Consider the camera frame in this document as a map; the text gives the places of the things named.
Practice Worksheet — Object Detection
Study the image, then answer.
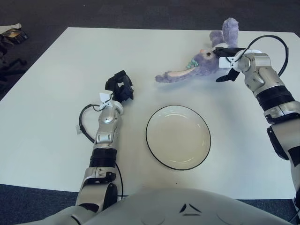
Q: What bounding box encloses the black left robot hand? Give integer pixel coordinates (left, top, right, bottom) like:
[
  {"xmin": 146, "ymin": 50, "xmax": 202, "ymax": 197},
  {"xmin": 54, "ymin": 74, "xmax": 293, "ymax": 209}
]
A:
[{"xmin": 99, "ymin": 69, "xmax": 135, "ymax": 110}]

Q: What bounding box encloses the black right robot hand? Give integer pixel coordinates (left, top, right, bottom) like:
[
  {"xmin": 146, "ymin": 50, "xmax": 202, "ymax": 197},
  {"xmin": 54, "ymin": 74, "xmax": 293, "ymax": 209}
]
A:
[{"xmin": 213, "ymin": 46, "xmax": 247, "ymax": 83}]

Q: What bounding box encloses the purple plush bunny doll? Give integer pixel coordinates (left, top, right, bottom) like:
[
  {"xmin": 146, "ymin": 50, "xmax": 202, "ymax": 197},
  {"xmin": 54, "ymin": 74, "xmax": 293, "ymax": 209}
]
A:
[{"xmin": 154, "ymin": 18, "xmax": 240, "ymax": 84}]

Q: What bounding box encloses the white plate with black rim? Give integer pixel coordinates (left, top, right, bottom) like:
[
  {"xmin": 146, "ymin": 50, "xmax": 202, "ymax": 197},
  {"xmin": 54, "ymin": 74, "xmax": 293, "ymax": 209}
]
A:
[{"xmin": 145, "ymin": 105, "xmax": 211, "ymax": 170}]

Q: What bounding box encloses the black stand on floor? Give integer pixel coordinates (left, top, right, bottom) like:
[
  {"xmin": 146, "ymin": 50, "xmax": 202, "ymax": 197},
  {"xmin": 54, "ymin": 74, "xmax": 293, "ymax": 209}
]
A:
[{"xmin": 0, "ymin": 58, "xmax": 28, "ymax": 82}]

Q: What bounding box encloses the grey robot torso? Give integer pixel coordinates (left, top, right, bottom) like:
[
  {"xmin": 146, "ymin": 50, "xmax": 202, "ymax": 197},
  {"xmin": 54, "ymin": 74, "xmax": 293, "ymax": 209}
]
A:
[{"xmin": 34, "ymin": 187, "xmax": 293, "ymax": 225}]

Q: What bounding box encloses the dark bag on floor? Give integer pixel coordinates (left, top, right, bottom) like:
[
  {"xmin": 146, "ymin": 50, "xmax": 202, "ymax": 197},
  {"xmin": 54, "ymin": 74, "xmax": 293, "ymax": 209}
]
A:
[{"xmin": 0, "ymin": 32, "xmax": 12, "ymax": 57}]

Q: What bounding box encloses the white cloth on floor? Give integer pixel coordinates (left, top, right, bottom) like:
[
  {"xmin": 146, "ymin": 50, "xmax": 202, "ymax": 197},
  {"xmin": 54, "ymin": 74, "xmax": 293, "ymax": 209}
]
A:
[{"xmin": 0, "ymin": 22, "xmax": 22, "ymax": 35}]

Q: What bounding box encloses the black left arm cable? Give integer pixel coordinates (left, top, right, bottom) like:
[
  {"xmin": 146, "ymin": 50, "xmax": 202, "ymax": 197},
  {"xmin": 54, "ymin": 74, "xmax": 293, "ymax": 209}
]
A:
[{"xmin": 79, "ymin": 104, "xmax": 104, "ymax": 143}]

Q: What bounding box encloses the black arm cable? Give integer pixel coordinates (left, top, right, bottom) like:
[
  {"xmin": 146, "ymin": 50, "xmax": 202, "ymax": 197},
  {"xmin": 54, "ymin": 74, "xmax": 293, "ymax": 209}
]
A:
[
  {"xmin": 242, "ymin": 35, "xmax": 289, "ymax": 77},
  {"xmin": 79, "ymin": 104, "xmax": 104, "ymax": 143}
]

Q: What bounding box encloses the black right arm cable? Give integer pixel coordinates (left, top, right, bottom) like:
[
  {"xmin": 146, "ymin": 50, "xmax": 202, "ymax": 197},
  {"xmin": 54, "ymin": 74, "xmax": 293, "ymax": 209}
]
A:
[{"xmin": 242, "ymin": 35, "xmax": 289, "ymax": 77}]

